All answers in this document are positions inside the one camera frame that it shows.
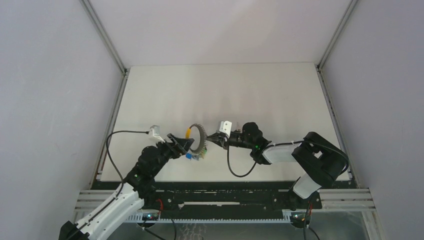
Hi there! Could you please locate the green tagged key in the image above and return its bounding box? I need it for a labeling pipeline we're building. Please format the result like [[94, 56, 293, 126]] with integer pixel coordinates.
[[200, 148, 208, 158]]

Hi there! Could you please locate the blue tagged key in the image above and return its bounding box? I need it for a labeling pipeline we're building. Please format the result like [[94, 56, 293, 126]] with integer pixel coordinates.
[[185, 152, 197, 160]]

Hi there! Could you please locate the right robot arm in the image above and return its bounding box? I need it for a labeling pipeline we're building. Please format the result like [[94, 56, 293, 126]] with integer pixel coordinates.
[[205, 121, 349, 208]]

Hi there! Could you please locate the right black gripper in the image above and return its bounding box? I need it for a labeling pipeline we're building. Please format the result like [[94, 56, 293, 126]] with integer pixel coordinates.
[[207, 130, 255, 149]]

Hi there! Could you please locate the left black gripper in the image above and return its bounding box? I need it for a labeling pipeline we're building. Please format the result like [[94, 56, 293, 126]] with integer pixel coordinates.
[[150, 133, 194, 177]]

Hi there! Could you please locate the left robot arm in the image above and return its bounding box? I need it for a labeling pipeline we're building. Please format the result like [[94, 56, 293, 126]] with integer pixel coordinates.
[[58, 133, 195, 240]]

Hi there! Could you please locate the white slotted cable duct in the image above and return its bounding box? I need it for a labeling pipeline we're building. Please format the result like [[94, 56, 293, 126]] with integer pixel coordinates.
[[124, 212, 292, 224]]

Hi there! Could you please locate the circuit board green led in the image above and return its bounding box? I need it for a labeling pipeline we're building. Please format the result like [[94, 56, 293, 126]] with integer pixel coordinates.
[[142, 212, 160, 222], [290, 213, 311, 223]]

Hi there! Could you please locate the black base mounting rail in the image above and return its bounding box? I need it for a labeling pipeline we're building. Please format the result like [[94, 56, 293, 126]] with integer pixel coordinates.
[[92, 180, 357, 220]]

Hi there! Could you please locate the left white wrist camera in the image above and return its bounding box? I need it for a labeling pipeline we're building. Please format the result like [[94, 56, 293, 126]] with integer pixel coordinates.
[[148, 125, 165, 144]]

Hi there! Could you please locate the left circuit board green led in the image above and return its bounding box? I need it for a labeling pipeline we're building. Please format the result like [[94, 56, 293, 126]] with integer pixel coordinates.
[[142, 212, 160, 222]]

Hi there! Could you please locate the large metal keyring yellow handle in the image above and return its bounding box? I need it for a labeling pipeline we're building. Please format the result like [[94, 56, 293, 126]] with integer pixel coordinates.
[[185, 123, 207, 155]]

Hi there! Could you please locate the right circuit board green led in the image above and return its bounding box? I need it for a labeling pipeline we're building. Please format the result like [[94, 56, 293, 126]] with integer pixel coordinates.
[[290, 213, 311, 223]]

